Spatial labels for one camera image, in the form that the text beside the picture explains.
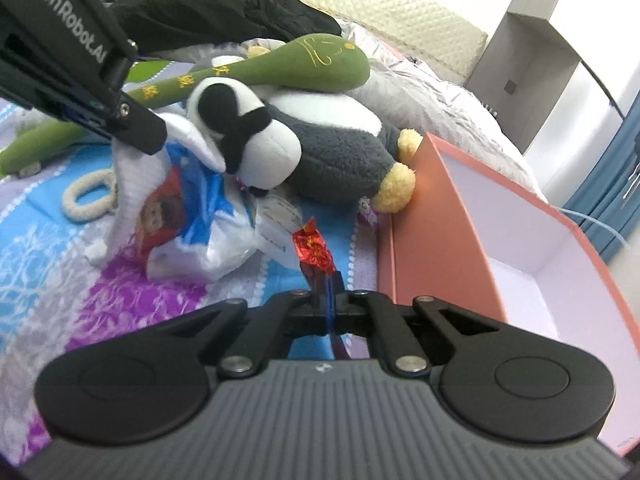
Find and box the colourful striped floral bedsheet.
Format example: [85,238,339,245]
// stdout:
[0,56,392,468]

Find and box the white rope ring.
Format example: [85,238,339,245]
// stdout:
[60,167,120,224]

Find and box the blue white plastic packet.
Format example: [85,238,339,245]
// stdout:
[134,143,256,283]

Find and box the blue curtain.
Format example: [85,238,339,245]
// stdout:
[561,101,639,263]

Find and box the green plush stick toy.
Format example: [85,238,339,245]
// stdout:
[1,34,370,176]

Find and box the grey white penguin plush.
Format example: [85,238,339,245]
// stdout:
[186,47,422,212]

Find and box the beige padded headboard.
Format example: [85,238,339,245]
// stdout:
[310,0,487,84]

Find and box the white cloth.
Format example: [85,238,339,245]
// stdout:
[86,113,226,268]

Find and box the red foil candy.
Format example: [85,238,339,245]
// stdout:
[292,218,350,360]

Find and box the orange cardboard box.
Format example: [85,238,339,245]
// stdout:
[378,136,639,455]

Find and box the black garment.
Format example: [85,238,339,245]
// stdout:
[108,0,342,55]

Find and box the grey white cabinet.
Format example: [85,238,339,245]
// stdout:
[465,0,639,206]

